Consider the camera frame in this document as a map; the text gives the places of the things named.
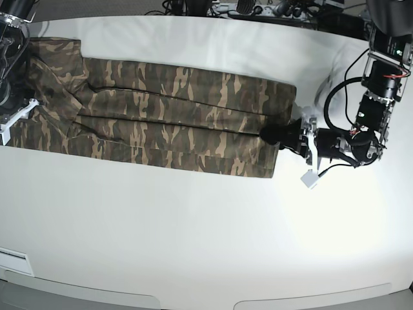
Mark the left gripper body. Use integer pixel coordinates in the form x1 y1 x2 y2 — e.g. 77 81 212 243
299 118 355 168

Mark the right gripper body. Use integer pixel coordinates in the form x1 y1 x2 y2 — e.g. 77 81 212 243
1 94 43 129

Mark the camouflage T-shirt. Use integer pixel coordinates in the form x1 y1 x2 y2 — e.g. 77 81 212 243
8 37 297 178

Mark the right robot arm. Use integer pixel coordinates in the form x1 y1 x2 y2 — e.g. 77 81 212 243
1 0 39 125

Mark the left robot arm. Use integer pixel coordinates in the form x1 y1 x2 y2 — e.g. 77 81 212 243
259 1 412 168

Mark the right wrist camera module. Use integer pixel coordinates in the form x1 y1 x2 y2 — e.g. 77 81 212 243
0 124 10 146

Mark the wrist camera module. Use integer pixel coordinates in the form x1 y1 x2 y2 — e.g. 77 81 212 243
0 124 10 146
300 169 321 189

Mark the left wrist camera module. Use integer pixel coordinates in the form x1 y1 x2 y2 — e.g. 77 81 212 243
300 169 321 189

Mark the background cables and equipment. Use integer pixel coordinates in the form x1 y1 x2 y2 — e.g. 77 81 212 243
145 0 372 39

